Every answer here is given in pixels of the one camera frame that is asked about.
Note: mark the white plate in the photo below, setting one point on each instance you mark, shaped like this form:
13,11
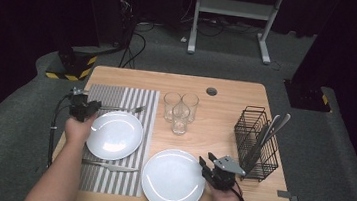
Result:
114,135
173,180

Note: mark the black base with yellow mark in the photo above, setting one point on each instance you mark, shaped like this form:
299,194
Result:
307,97

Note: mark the clear drinking glass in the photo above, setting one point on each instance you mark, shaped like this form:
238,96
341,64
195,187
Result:
180,122
169,108
192,107

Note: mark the dark equipment rack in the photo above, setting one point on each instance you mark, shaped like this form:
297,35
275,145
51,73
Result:
127,8

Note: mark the silver knife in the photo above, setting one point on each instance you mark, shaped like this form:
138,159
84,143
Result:
115,167

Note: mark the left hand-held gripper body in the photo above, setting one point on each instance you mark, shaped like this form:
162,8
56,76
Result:
80,107

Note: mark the grey white striped placemat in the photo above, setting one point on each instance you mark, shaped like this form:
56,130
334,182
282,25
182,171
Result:
123,96

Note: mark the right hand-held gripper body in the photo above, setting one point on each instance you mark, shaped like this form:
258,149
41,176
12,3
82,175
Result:
224,175

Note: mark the white metal stand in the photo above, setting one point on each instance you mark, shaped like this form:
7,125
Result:
235,7

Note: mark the person's left hand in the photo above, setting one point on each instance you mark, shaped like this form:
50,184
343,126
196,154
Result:
77,131

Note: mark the silver cutlery piece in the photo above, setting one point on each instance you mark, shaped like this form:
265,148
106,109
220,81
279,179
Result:
268,131
281,122

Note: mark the grey table grommet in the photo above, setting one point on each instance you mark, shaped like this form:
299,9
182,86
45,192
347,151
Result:
211,91

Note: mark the yellow black striped base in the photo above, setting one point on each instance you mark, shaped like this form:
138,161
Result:
76,66

